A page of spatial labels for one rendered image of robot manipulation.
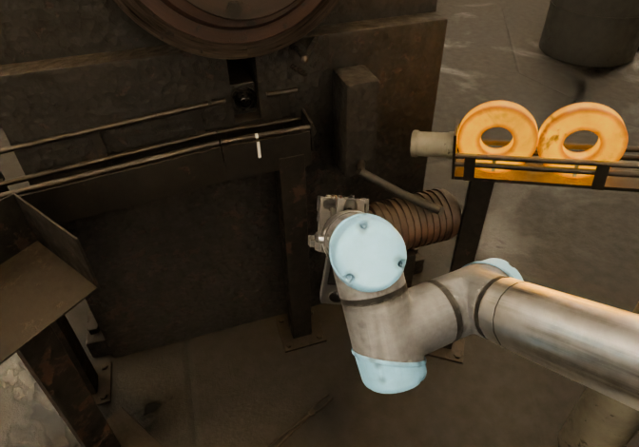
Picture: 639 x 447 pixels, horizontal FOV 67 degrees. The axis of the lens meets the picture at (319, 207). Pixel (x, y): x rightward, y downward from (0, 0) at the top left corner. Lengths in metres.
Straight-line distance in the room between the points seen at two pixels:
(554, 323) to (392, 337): 0.15
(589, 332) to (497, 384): 1.03
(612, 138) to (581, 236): 1.01
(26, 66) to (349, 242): 0.79
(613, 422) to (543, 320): 0.78
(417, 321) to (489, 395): 0.95
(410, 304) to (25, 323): 0.63
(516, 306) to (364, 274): 0.16
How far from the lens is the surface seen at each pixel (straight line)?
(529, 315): 0.52
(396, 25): 1.15
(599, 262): 1.97
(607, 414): 1.26
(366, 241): 0.47
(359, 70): 1.09
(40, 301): 0.95
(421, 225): 1.12
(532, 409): 1.49
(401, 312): 0.52
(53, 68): 1.07
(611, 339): 0.47
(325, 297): 0.72
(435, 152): 1.07
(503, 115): 1.03
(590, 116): 1.05
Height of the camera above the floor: 1.22
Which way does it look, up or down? 39 degrees down
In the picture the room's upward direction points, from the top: 1 degrees counter-clockwise
